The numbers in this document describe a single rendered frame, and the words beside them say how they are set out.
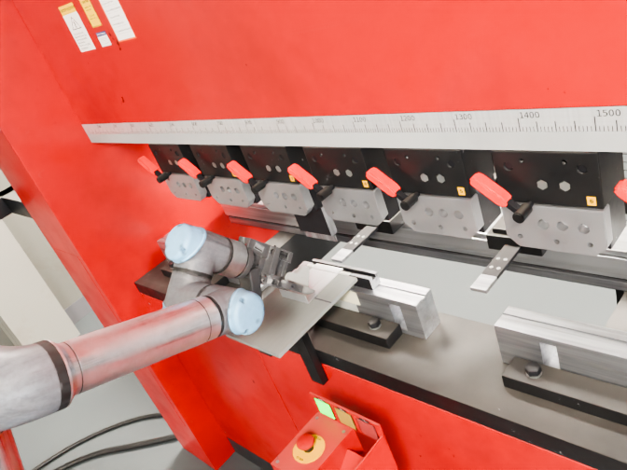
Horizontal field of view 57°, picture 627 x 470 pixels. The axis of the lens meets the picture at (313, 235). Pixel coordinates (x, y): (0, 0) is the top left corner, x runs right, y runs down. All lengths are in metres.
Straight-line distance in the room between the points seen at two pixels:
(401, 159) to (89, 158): 1.18
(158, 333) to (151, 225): 1.17
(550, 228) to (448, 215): 0.17
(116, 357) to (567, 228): 0.67
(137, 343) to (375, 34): 0.57
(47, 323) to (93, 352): 2.99
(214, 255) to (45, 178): 0.89
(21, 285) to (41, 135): 1.95
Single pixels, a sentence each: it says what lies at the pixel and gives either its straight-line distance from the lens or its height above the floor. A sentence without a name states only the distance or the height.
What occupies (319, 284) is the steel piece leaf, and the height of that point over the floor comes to 1.00.
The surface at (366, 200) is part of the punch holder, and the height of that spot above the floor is 1.23.
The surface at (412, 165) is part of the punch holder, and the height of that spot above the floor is 1.31.
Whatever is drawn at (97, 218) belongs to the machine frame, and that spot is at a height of 1.13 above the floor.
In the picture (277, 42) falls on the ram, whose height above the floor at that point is 1.54.
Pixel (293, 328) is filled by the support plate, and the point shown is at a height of 1.00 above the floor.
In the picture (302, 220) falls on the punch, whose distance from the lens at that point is 1.33.
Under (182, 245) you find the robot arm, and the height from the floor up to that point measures 1.29.
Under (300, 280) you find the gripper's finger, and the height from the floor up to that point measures 1.06.
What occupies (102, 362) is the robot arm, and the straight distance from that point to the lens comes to 0.86.
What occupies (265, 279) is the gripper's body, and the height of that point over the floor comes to 1.12.
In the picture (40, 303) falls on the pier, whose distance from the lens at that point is 3.80.
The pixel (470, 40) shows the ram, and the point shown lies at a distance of 0.84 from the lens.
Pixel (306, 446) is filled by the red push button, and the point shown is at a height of 0.81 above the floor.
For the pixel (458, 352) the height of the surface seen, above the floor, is 0.88.
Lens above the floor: 1.72
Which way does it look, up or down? 28 degrees down
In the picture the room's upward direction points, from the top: 22 degrees counter-clockwise
